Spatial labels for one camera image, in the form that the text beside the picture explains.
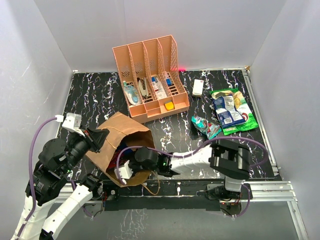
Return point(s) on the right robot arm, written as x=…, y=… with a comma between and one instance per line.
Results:
x=224, y=156

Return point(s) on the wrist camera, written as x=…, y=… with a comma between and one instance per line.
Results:
x=123, y=172
x=71, y=122

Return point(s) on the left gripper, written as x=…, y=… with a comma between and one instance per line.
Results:
x=97, y=137

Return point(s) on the blue correction tape pack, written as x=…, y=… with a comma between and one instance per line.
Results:
x=131, y=93

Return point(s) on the red green candy pack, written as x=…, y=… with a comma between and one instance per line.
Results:
x=211, y=130

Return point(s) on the blue biscuit pack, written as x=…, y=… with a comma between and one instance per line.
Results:
x=113, y=161

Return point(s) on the brown paper bag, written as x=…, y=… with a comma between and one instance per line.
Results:
x=122, y=130

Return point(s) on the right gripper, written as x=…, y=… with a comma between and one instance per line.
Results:
x=134, y=170

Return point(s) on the green Chuba chips bag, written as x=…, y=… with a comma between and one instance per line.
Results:
x=241, y=106

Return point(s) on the pink desk organizer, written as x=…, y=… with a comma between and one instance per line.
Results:
x=145, y=59

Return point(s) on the blue eraser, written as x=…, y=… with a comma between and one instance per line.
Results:
x=169, y=82

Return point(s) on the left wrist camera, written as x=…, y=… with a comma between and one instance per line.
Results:
x=71, y=122

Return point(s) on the white small box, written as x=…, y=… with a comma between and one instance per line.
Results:
x=198, y=86

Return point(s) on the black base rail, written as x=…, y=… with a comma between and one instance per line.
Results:
x=190, y=194

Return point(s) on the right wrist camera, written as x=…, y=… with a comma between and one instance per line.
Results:
x=123, y=172

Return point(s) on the white ruler set pack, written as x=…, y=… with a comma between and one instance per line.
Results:
x=158, y=88

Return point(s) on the yellow sticky tape dispenser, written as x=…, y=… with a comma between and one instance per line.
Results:
x=169, y=105

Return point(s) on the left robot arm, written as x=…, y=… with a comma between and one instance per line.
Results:
x=55, y=162

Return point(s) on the blue snack pouch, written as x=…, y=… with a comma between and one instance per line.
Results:
x=226, y=111

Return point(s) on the silver stapler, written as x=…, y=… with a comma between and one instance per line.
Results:
x=143, y=87

